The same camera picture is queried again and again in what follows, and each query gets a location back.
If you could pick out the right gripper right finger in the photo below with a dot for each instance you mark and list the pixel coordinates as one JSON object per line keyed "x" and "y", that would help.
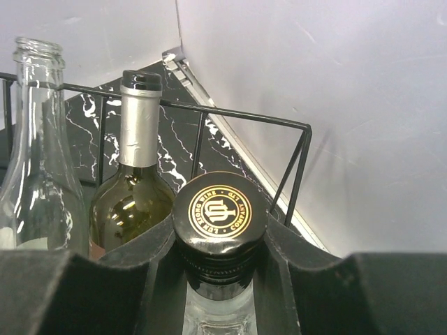
{"x": 301, "y": 289}

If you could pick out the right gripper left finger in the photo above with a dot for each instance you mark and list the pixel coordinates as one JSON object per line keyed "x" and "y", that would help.
{"x": 129, "y": 291}

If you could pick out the dark green wine bottle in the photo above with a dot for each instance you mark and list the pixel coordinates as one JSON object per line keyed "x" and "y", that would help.
{"x": 136, "y": 197}

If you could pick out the small clear black-cap bottle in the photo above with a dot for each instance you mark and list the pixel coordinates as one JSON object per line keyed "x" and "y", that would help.
{"x": 219, "y": 220}

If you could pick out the tall clear empty bottle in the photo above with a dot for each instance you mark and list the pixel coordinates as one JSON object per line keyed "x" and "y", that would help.
{"x": 42, "y": 203}

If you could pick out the black wire wine rack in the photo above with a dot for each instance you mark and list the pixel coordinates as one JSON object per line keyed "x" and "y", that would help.
{"x": 190, "y": 141}

